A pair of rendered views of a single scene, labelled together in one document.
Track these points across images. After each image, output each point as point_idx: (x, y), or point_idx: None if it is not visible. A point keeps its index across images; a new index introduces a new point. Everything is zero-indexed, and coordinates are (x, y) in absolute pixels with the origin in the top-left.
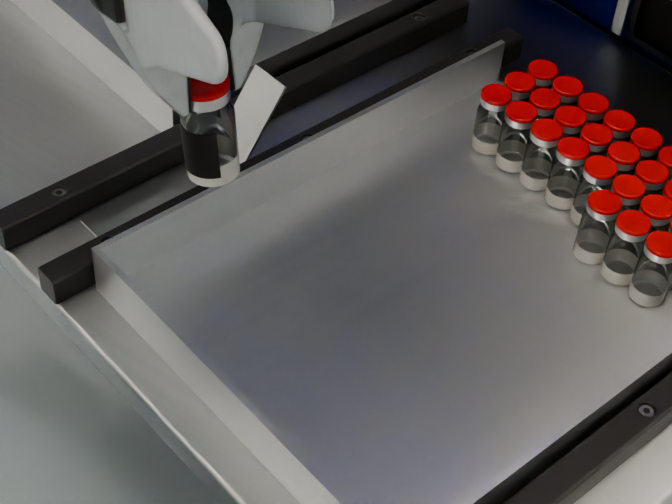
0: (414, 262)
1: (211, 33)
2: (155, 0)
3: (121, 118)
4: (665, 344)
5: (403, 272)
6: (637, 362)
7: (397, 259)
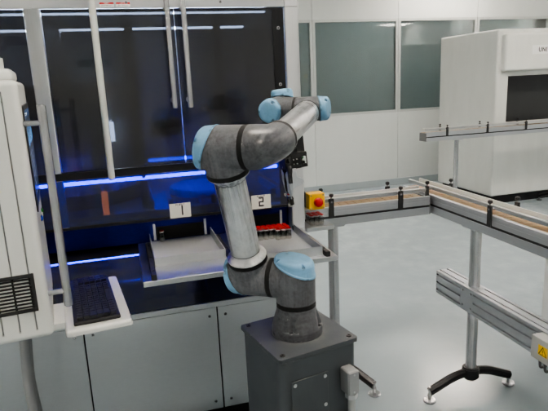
0: (269, 247)
1: (302, 178)
2: (293, 179)
3: (215, 260)
4: (298, 238)
5: (271, 248)
6: (299, 240)
7: (267, 248)
